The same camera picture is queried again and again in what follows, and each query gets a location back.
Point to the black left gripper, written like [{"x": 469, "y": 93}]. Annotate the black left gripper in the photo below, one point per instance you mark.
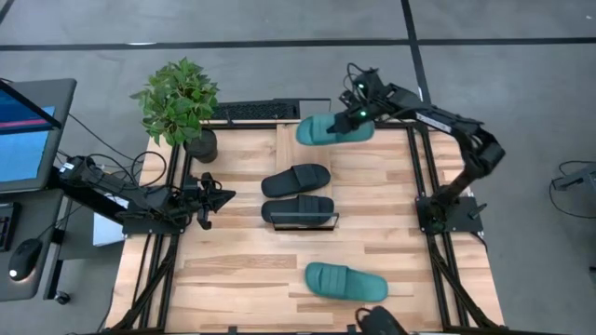
[{"x": 204, "y": 200}]

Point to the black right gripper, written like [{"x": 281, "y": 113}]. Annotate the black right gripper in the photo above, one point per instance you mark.
[{"x": 365, "y": 95}]

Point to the teal rubber slide sandal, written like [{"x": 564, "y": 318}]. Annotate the teal rubber slide sandal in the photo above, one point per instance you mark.
[
  {"x": 344, "y": 281},
  {"x": 312, "y": 132}
]

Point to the black rubber slide sandal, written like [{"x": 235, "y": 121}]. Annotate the black rubber slide sandal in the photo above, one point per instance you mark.
[
  {"x": 298, "y": 207},
  {"x": 288, "y": 183}
]

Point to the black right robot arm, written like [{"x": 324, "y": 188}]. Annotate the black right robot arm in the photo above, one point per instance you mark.
[{"x": 465, "y": 128}]

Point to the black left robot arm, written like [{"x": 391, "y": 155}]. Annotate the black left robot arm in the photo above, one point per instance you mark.
[{"x": 139, "y": 205}]

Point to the black plant pot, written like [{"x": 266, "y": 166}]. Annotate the black plant pot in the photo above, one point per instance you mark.
[{"x": 202, "y": 149}]

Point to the green leafy plant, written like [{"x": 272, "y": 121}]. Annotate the green leafy plant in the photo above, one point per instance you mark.
[{"x": 177, "y": 100}]

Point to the black stand beam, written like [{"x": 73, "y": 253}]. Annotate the black stand beam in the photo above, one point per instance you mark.
[{"x": 84, "y": 195}]

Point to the grey desk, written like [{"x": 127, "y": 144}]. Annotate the grey desk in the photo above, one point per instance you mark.
[{"x": 42, "y": 218}]

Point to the black caster wheel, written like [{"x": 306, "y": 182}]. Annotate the black caster wheel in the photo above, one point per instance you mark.
[{"x": 62, "y": 298}]

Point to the computer monitor with blue screen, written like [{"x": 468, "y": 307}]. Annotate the computer monitor with blue screen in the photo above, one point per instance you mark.
[{"x": 28, "y": 153}]

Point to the black rounded object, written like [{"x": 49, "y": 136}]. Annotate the black rounded object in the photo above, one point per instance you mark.
[{"x": 384, "y": 323}]

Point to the black computer mouse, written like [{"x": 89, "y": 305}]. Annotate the black computer mouse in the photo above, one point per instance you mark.
[{"x": 24, "y": 259}]

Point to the black computer keyboard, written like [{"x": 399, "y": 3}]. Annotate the black computer keyboard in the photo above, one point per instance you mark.
[{"x": 7, "y": 225}]

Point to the grey stand foot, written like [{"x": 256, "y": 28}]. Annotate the grey stand foot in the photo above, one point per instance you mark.
[{"x": 579, "y": 178}]

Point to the black frame wooden board shelf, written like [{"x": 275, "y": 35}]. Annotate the black frame wooden board shelf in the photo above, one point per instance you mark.
[{"x": 302, "y": 153}]

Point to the black aluminium table frame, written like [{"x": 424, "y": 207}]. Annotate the black aluminium table frame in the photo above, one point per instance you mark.
[{"x": 261, "y": 124}]

